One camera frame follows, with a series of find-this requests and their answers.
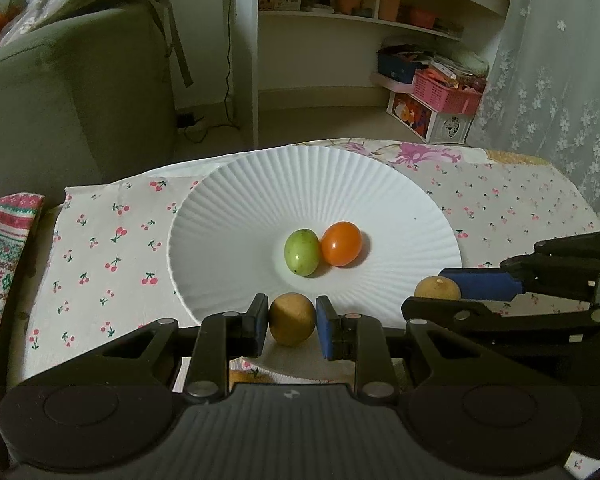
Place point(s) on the pink plastic basket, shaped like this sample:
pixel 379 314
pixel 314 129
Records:
pixel 445 95

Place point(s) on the black power adapter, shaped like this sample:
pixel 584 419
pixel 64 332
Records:
pixel 186 120

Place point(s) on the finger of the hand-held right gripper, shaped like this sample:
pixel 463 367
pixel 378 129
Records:
pixel 445 310
pixel 480 284

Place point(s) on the green tomato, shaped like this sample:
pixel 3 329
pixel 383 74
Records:
pixel 302 252

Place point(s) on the mandarin orange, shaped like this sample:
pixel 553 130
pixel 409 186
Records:
pixel 247 378

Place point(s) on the blue storage box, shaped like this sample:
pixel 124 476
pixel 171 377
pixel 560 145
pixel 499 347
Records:
pixel 397 66

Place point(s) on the white lace curtain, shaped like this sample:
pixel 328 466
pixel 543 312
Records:
pixel 555 85

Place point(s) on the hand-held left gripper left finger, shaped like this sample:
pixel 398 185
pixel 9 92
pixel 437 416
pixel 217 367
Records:
pixel 260 325

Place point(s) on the orange cherry tomato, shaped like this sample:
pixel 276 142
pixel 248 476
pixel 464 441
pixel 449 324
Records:
pixel 341 243

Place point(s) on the red green patterned blanket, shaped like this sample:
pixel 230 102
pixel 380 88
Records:
pixel 5 260

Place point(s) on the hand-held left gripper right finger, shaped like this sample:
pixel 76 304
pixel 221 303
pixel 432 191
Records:
pixel 324 330

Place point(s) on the white shelf unit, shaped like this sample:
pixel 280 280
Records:
pixel 247 60

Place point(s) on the grey sofa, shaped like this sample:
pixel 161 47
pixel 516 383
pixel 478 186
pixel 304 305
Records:
pixel 80 100

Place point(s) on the cherry print tablecloth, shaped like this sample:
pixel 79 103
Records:
pixel 105 270

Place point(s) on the pink floral cloth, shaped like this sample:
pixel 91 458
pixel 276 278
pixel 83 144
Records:
pixel 420 152

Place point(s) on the white ribbed plate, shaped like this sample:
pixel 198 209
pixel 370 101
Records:
pixel 260 200

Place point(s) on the white plastic crate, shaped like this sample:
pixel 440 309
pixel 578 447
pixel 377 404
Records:
pixel 450 127

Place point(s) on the brown longan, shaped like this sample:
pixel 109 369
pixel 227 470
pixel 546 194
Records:
pixel 292 319
pixel 436 288

